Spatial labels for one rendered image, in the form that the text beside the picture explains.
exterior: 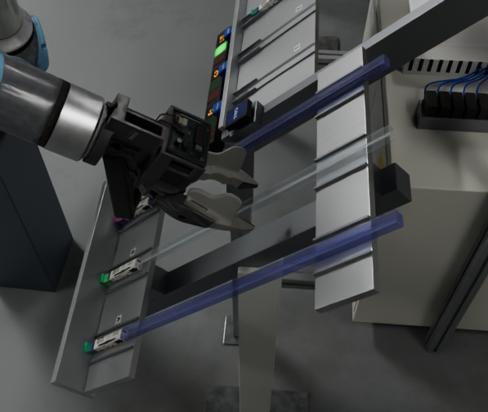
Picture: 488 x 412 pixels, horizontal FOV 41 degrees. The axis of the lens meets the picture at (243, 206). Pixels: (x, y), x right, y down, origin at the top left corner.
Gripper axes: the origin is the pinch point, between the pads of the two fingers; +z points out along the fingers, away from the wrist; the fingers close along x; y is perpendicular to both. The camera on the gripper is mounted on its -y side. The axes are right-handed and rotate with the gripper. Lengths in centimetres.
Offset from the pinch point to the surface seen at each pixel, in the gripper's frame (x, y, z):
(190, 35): 147, -96, 21
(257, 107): 30.2, -11.3, 6.6
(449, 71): 61, -6, 49
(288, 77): 36.7, -7.9, 10.2
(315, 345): 25, -72, 62
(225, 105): 36.8, -20.1, 4.7
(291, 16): 53, -8, 10
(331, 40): 146, -68, 65
